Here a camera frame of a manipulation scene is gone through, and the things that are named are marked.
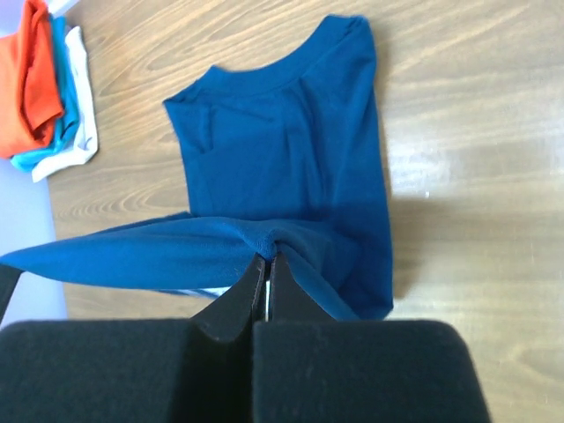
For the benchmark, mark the folded white t shirt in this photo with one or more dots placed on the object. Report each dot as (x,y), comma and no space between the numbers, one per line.
(85,143)

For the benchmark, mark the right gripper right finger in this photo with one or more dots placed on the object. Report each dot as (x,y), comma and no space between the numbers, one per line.
(308,367)

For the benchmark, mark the folded orange t shirt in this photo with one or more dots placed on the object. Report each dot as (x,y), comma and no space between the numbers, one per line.
(30,101)

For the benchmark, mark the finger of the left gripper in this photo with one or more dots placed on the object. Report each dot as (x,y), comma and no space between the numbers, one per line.
(9,277)

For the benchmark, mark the dark blue t shirt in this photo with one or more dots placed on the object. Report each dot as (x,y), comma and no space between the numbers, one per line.
(279,160)

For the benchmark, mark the folded teal t shirt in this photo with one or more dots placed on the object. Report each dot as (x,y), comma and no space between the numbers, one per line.
(66,126)

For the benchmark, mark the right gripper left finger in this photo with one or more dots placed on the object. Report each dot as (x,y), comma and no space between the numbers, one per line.
(152,370)

